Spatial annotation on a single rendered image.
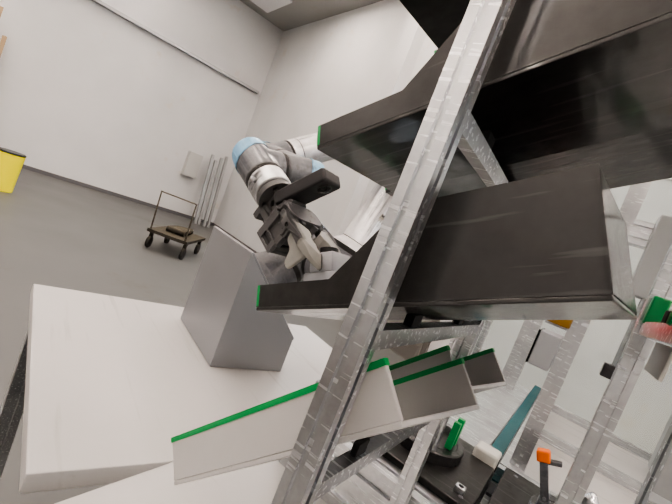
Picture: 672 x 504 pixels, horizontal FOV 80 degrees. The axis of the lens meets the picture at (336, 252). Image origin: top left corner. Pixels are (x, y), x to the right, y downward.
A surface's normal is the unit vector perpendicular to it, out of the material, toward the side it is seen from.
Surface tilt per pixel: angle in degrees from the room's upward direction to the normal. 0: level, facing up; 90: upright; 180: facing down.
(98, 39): 90
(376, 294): 90
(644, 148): 155
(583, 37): 90
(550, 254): 90
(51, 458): 0
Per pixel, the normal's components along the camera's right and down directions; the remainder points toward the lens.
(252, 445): -0.64, -0.20
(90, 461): 0.36, -0.93
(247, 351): 0.55, 0.27
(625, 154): -0.04, 0.97
